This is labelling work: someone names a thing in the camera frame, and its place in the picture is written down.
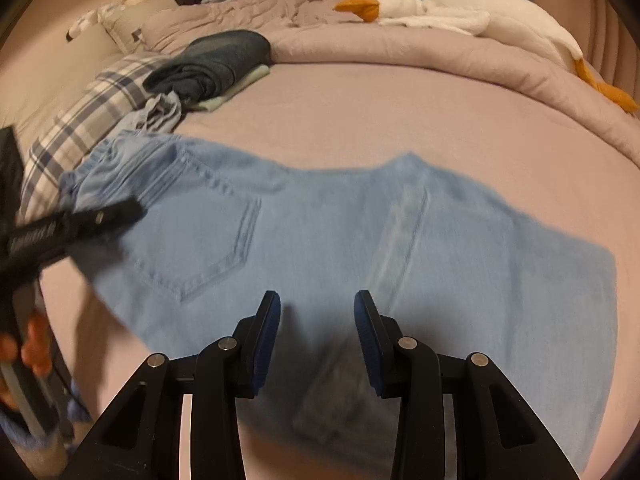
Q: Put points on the beige padded headboard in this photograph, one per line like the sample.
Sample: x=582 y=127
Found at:
x=45 y=70

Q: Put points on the beige pillow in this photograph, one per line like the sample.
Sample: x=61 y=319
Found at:
x=125 y=25

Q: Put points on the crumpled light blue garment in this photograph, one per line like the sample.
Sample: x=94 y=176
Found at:
x=155 y=115

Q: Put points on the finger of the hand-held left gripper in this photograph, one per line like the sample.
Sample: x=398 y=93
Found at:
x=110 y=215

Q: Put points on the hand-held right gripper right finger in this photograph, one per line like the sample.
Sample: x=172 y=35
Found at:
x=370 y=340

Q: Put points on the small white plush toy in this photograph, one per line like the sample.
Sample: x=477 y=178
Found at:
x=95 y=14

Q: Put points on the folded dark blue jeans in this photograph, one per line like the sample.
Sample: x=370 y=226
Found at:
x=220 y=55

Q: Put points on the white goose plush toy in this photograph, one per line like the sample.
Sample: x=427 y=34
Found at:
x=500 y=15

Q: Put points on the pink quilted duvet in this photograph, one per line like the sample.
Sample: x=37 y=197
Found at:
x=400 y=50

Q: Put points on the plaid pillow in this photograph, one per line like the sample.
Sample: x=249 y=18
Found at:
x=85 y=120

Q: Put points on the folded pale green cloth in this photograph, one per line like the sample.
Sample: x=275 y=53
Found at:
x=240 y=85

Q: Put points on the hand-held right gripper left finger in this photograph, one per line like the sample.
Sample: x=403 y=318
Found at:
x=262 y=340

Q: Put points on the person's left hand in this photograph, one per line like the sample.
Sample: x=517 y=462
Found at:
x=37 y=340

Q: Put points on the light blue denim pants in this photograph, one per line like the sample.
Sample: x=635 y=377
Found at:
x=325 y=235

